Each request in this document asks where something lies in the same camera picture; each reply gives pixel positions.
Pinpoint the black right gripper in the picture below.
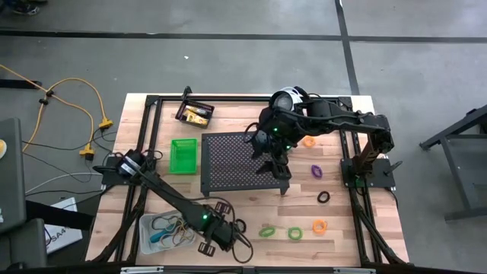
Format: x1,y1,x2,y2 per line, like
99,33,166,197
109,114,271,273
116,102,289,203
250,131,292,180

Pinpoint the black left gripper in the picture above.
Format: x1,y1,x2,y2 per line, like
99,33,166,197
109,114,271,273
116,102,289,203
197,200,244,258

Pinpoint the maroon rubber band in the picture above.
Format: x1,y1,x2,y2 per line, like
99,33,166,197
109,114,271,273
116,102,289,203
173,230,196,247

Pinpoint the yellow rubber band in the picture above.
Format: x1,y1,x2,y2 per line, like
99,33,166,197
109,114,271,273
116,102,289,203
170,222,191,239

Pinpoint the tan rubber band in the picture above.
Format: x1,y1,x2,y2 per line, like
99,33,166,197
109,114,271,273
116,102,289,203
159,232,187,248

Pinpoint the black rubber band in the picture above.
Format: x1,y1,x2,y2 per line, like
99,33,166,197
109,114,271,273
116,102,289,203
151,215,180,233

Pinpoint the black perforated metal riser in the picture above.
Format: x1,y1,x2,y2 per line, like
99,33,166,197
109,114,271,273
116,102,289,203
199,129,289,198

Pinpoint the clear plastic tray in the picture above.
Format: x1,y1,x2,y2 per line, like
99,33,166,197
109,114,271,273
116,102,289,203
138,209,198,255

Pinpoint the black lamp base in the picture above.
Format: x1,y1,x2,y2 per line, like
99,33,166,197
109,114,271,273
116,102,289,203
292,85,311,102

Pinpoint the green plastic basket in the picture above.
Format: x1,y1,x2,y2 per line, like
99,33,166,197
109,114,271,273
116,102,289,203
168,137,199,176

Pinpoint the black plastic basket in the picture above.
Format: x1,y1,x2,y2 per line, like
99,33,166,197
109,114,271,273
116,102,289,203
174,99,216,129

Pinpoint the white cardboard box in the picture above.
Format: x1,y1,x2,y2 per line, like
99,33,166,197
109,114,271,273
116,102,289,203
43,196,84,255

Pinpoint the black beam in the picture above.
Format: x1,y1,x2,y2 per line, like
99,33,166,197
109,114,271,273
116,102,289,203
24,200,95,231

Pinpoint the dark grey case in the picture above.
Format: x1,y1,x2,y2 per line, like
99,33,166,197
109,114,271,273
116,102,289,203
0,218,49,269

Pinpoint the black metal stand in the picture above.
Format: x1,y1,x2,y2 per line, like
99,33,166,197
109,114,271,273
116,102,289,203
419,103,487,225

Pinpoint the grey cabinet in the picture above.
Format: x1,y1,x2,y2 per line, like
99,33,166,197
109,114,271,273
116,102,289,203
0,117,27,233

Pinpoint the black floor bar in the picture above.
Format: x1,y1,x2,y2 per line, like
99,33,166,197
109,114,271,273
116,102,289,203
0,78,43,91

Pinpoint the person's shoe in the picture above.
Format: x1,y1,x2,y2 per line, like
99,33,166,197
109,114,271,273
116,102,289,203
9,0,41,16

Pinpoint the white dome camera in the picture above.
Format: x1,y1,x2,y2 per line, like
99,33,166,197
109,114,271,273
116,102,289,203
269,86,305,111

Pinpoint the black aluminium rig frame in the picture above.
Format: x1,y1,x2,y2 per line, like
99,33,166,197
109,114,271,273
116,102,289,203
91,94,410,267

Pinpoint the silver metal bracket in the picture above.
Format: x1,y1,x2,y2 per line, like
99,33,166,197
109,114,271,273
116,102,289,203
120,266,164,274
333,267,376,274

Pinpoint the white floor cable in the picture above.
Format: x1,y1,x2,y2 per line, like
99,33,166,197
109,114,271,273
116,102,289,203
24,172,104,194

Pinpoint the yellow extension cord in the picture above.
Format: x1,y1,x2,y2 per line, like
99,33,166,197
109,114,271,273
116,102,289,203
0,63,114,161

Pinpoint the black floor cable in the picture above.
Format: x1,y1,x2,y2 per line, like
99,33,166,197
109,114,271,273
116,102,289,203
21,129,140,199

